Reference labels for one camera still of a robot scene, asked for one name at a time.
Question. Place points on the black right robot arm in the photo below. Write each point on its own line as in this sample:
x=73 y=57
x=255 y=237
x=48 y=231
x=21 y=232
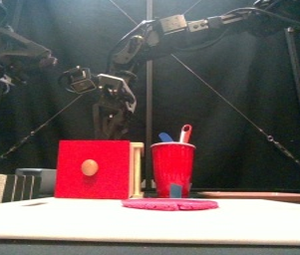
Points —
x=228 y=20

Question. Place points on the red drawer with wooden knob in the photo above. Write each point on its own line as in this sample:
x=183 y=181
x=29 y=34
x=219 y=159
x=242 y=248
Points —
x=96 y=169

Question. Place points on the grey bowl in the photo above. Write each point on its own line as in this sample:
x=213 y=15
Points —
x=46 y=179

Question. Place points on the flat pink dough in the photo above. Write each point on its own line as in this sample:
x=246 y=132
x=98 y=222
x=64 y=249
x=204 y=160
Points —
x=169 y=204

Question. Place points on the red plastic cup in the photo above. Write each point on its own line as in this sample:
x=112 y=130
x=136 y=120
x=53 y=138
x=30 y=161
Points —
x=172 y=167

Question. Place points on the small blue tag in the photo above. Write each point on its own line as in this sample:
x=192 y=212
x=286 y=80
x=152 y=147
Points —
x=176 y=191

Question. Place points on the black box with white stripes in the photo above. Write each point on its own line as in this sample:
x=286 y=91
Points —
x=21 y=187

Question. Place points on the white cutting board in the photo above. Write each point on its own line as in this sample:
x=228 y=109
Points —
x=148 y=225

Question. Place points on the brown flat tray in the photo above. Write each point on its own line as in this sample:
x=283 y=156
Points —
x=267 y=196

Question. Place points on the vertical metal frame pole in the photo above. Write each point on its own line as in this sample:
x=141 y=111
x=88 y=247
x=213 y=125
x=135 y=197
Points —
x=149 y=132

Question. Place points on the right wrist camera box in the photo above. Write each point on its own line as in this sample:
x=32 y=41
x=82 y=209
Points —
x=80 y=81

